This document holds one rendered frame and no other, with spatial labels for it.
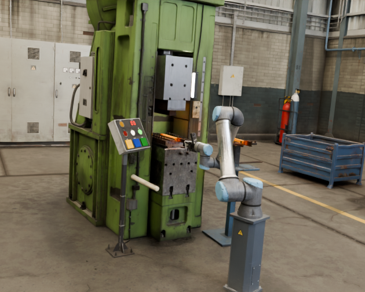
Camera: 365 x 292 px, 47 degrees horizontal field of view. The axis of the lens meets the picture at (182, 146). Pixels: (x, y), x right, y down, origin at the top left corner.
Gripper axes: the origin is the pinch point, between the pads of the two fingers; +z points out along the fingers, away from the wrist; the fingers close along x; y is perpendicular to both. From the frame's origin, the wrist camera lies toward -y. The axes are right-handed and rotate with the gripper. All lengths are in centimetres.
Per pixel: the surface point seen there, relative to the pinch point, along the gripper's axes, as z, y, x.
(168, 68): 15, -65, -14
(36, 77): 545, -38, 9
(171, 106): 15.0, -30.5, -8.0
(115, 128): -4, -13, -72
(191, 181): 9.2, 41.6, 16.5
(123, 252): 0, 99, -58
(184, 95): 14.9, -40.6, 5.5
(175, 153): 9.0, 13.0, -3.9
